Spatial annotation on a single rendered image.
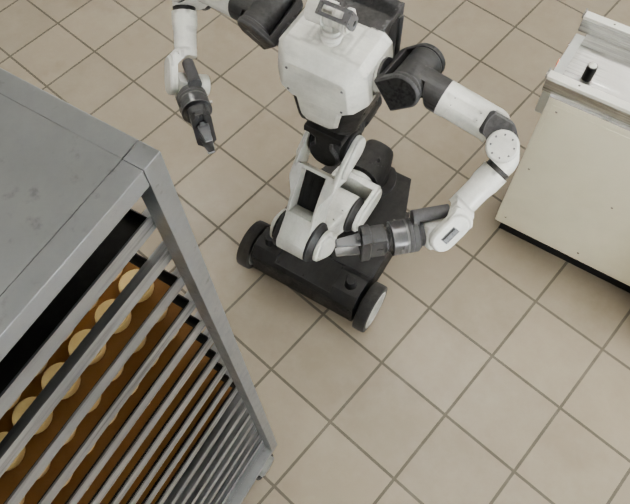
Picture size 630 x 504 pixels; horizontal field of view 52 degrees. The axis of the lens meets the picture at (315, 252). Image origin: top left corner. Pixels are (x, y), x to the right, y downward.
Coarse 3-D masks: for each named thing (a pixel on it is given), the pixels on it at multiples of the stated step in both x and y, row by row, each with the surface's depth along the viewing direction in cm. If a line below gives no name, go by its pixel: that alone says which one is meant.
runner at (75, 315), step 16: (144, 224) 80; (128, 240) 78; (144, 240) 81; (128, 256) 80; (112, 272) 78; (96, 288) 77; (80, 304) 75; (64, 320) 74; (80, 320) 77; (48, 336) 73; (64, 336) 76; (48, 352) 74; (32, 368) 73; (16, 384) 71; (0, 400) 70; (0, 416) 72
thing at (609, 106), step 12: (552, 72) 192; (552, 84) 193; (564, 84) 191; (576, 84) 190; (564, 96) 194; (576, 96) 192; (588, 96) 189; (600, 96) 188; (612, 96) 188; (588, 108) 193; (600, 108) 190; (612, 108) 188; (624, 108) 186; (624, 120) 189
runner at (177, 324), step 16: (192, 304) 105; (176, 320) 102; (160, 352) 103; (144, 368) 100; (128, 384) 98; (112, 416) 98; (96, 432) 96; (80, 448) 94; (64, 480) 94; (48, 496) 91
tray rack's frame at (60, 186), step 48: (0, 96) 73; (48, 96) 73; (0, 144) 70; (48, 144) 70; (96, 144) 70; (0, 192) 67; (48, 192) 67; (96, 192) 67; (0, 240) 65; (48, 240) 65; (96, 240) 67; (0, 288) 62; (48, 288) 63; (0, 336) 60; (240, 480) 213
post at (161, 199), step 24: (144, 144) 70; (144, 168) 68; (144, 192) 74; (168, 192) 75; (168, 216) 78; (168, 240) 84; (192, 240) 87; (192, 264) 90; (192, 288) 98; (216, 312) 108; (216, 336) 117; (240, 360) 133; (240, 384) 144; (264, 432) 191
